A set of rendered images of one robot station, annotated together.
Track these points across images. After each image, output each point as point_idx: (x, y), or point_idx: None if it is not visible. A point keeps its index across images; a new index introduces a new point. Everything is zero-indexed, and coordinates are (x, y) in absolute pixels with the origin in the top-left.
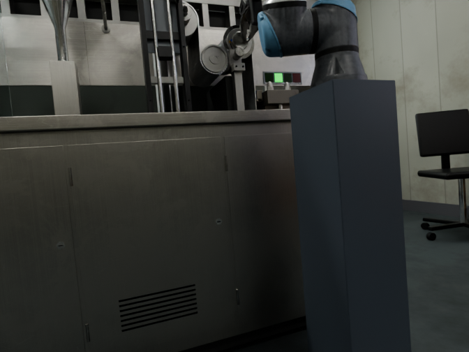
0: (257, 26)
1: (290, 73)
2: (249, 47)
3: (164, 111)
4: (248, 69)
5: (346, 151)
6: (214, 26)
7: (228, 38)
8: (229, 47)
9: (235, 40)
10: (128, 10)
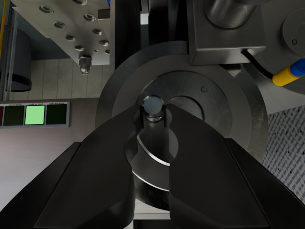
0: (65, 186)
1: (5, 124)
2: (126, 93)
3: None
4: (124, 42)
5: None
6: (160, 221)
7: (246, 127)
8: (239, 86)
9: (215, 110)
10: None
